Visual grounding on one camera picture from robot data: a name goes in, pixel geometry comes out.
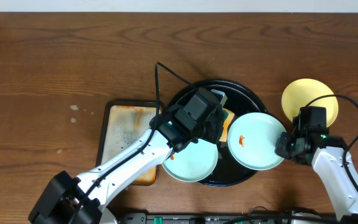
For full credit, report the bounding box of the yellow green scrub sponge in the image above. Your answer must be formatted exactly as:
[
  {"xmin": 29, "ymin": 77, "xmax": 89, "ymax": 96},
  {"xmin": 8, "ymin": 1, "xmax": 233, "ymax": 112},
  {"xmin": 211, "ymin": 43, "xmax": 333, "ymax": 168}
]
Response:
[{"xmin": 219, "ymin": 108, "xmax": 235, "ymax": 142}]

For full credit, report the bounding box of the round black tray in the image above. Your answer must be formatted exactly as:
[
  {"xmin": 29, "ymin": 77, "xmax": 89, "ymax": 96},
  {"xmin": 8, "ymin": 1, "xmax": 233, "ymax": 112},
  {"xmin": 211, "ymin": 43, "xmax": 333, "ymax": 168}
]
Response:
[{"xmin": 166, "ymin": 79, "xmax": 269, "ymax": 187}]

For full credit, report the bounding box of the left black cable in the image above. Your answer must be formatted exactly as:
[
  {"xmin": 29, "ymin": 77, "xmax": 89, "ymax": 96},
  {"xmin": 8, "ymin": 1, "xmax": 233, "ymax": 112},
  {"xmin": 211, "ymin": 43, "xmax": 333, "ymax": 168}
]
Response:
[{"xmin": 67, "ymin": 61, "xmax": 197, "ymax": 224}]

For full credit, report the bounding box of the yellow plate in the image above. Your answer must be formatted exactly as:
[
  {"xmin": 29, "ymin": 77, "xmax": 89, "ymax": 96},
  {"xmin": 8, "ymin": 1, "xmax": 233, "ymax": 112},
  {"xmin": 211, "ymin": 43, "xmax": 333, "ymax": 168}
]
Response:
[{"xmin": 282, "ymin": 78, "xmax": 339, "ymax": 127}]

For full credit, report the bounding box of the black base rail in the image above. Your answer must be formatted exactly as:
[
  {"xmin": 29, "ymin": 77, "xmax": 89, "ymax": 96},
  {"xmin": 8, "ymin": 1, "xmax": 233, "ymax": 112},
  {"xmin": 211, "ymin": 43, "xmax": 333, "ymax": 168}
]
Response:
[{"xmin": 117, "ymin": 213, "xmax": 310, "ymax": 224}]

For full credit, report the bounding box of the black cable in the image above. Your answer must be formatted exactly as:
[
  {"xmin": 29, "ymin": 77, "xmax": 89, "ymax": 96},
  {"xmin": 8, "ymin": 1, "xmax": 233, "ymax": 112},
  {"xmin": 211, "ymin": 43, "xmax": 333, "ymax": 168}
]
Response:
[
  {"xmin": 305, "ymin": 94, "xmax": 358, "ymax": 215},
  {"xmin": 67, "ymin": 61, "xmax": 197, "ymax": 224}
]

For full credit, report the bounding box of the light blue plate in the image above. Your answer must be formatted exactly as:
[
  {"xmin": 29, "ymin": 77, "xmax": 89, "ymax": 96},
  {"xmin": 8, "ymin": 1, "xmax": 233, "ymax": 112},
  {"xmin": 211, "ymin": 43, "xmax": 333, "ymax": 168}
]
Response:
[
  {"xmin": 162, "ymin": 139, "xmax": 218, "ymax": 182},
  {"xmin": 227, "ymin": 113, "xmax": 286, "ymax": 170}
]

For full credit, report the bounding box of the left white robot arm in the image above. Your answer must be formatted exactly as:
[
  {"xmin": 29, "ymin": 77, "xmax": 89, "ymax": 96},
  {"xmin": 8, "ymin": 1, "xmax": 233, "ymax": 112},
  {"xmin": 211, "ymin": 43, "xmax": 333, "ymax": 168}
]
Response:
[{"xmin": 28, "ymin": 105, "xmax": 224, "ymax": 223}]

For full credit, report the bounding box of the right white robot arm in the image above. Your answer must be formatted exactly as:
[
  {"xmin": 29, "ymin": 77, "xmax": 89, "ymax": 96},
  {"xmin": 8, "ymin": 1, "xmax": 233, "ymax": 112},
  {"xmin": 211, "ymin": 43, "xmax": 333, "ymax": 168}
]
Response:
[{"xmin": 275, "ymin": 132, "xmax": 358, "ymax": 220}]

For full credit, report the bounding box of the rectangular soapy water tray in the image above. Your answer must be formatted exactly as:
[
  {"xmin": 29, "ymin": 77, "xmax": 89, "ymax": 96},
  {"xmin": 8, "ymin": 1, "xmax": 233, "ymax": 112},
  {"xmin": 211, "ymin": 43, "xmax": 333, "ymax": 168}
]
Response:
[{"xmin": 95, "ymin": 99, "xmax": 163, "ymax": 187}]

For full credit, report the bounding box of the right black cable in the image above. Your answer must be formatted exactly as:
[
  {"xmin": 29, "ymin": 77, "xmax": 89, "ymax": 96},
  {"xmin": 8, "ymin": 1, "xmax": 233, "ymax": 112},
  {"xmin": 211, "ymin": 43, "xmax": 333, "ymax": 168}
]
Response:
[{"xmin": 305, "ymin": 94, "xmax": 358, "ymax": 215}]

